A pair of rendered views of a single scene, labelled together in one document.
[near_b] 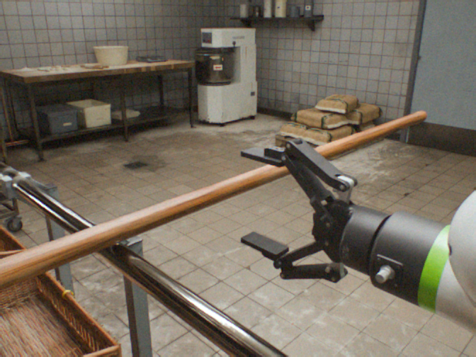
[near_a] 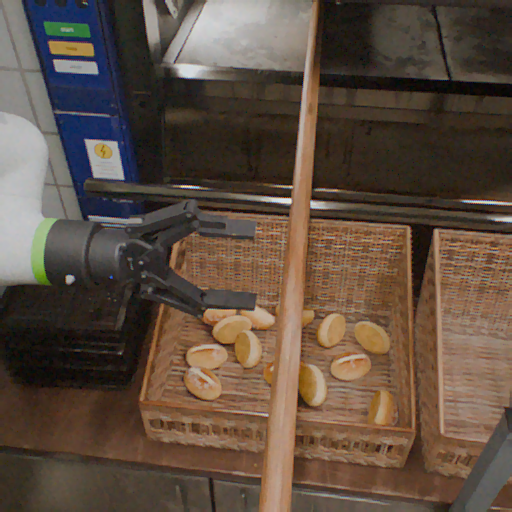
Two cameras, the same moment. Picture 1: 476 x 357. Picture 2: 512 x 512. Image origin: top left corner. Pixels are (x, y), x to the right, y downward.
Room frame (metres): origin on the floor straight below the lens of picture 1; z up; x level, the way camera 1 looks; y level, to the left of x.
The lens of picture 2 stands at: (1.00, -0.34, 1.75)
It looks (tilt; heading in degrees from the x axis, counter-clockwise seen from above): 44 degrees down; 142
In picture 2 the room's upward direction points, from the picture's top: straight up
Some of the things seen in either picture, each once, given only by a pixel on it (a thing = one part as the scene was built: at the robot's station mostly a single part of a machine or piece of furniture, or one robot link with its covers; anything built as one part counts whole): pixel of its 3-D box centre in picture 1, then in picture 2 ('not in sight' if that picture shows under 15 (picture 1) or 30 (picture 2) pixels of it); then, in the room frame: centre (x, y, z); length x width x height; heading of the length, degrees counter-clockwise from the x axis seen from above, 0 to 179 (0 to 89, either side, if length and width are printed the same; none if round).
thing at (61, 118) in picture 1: (55, 118); not in sight; (4.86, 2.14, 0.35); 0.50 x 0.36 x 0.24; 45
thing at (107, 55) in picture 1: (111, 55); not in sight; (5.52, 1.59, 1.01); 0.43 x 0.42 x 0.21; 135
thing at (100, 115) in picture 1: (88, 112); not in sight; (5.16, 1.84, 0.35); 0.50 x 0.36 x 0.24; 46
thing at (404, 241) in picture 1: (406, 257); (81, 252); (0.40, -0.18, 1.20); 0.12 x 0.06 x 0.09; 136
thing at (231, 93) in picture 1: (223, 76); not in sight; (6.22, 0.21, 0.66); 0.92 x 0.59 x 1.32; 135
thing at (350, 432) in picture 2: not in sight; (283, 328); (0.38, 0.21, 0.72); 0.56 x 0.49 x 0.28; 46
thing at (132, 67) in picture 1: (108, 102); not in sight; (5.35, 1.64, 0.45); 2.20 x 0.80 x 0.90; 135
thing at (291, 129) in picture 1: (304, 127); not in sight; (4.95, -0.80, 0.22); 0.62 x 0.36 x 0.15; 140
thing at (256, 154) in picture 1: (266, 156); (228, 228); (0.55, -0.04, 1.27); 0.07 x 0.03 x 0.01; 46
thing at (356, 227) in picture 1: (348, 233); (133, 258); (0.45, -0.13, 1.20); 0.09 x 0.07 x 0.08; 46
